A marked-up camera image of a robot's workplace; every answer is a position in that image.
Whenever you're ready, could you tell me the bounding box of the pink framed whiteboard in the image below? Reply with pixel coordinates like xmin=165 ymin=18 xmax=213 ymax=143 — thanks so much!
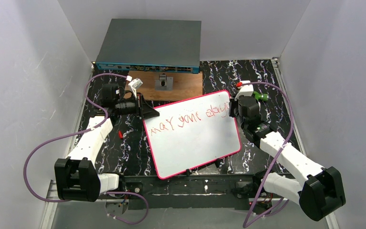
xmin=143 ymin=90 xmax=242 ymax=179

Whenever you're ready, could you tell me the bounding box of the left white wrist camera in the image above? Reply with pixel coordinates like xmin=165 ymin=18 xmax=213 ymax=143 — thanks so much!
xmin=126 ymin=75 xmax=143 ymax=98

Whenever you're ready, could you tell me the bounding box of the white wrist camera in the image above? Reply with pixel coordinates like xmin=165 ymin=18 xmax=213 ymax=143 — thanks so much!
xmin=126 ymin=75 xmax=143 ymax=98
xmin=234 ymin=81 xmax=254 ymax=101

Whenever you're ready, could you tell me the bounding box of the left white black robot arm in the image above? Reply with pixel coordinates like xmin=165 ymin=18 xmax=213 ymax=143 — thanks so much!
xmin=54 ymin=79 xmax=160 ymax=202

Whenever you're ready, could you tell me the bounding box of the brown wooden board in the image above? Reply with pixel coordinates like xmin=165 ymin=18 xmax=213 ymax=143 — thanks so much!
xmin=128 ymin=71 xmax=203 ymax=101

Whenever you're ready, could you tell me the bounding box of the aluminium frame rail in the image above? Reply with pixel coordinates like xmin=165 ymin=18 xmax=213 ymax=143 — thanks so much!
xmin=271 ymin=57 xmax=308 ymax=157

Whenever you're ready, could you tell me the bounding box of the purple cable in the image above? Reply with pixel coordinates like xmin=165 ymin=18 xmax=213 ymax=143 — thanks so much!
xmin=23 ymin=73 xmax=150 ymax=225
xmin=236 ymin=81 xmax=295 ymax=229

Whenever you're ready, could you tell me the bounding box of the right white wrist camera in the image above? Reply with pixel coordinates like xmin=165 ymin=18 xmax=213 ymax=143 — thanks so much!
xmin=234 ymin=81 xmax=254 ymax=101

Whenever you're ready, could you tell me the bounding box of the grey blue network switch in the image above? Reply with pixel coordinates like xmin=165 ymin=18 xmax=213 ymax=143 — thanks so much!
xmin=95 ymin=19 xmax=202 ymax=74

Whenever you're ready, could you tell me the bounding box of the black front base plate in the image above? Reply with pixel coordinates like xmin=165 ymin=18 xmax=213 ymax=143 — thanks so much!
xmin=125 ymin=174 xmax=253 ymax=210

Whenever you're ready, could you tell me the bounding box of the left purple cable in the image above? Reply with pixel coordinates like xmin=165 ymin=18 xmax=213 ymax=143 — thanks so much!
xmin=23 ymin=73 xmax=150 ymax=225

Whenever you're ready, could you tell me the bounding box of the small grey metal bracket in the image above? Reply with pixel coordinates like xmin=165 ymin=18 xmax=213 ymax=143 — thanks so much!
xmin=154 ymin=73 xmax=173 ymax=91

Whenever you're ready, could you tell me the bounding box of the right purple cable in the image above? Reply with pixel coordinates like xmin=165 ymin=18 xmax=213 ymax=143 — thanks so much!
xmin=236 ymin=81 xmax=295 ymax=229

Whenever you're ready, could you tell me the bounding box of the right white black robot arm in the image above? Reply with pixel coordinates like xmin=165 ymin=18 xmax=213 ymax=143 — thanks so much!
xmin=229 ymin=95 xmax=346 ymax=221

